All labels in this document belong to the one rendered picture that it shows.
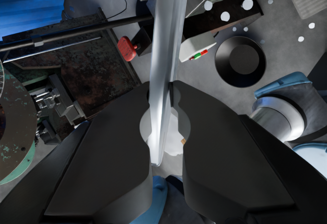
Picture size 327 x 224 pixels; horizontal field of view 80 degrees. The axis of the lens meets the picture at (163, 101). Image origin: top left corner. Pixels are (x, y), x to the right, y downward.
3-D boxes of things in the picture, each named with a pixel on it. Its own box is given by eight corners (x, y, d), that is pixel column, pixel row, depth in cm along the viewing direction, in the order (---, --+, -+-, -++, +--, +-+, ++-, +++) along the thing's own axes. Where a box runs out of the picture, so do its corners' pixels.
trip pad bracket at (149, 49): (189, 30, 71) (150, 43, 59) (173, 44, 78) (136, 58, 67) (181, 15, 70) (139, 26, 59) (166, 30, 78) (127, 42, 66)
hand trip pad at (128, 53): (152, 48, 64) (134, 54, 59) (143, 56, 69) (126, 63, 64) (141, 29, 64) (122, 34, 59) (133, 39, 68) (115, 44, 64)
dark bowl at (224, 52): (281, 72, 104) (277, 76, 100) (234, 90, 128) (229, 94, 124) (254, 22, 103) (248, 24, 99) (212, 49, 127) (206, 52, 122)
